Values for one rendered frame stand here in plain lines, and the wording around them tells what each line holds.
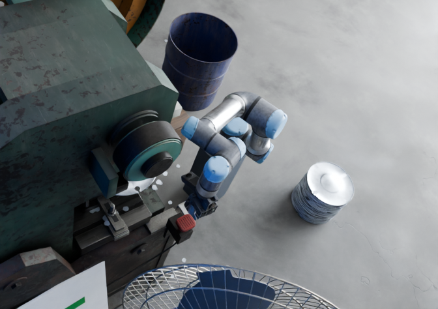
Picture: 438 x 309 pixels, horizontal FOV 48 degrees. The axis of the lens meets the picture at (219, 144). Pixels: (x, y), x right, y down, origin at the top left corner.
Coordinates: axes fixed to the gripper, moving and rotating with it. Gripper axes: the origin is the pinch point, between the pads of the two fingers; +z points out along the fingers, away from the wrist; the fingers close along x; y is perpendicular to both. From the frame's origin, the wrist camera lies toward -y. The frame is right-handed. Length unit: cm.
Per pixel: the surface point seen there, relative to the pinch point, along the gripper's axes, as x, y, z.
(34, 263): -56, -4, -3
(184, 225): -1.4, 1.2, 9.4
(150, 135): -25, -4, -57
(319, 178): 107, -7, 61
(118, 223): -23.4, -9.9, 10.0
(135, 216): -14.6, -12.0, 15.0
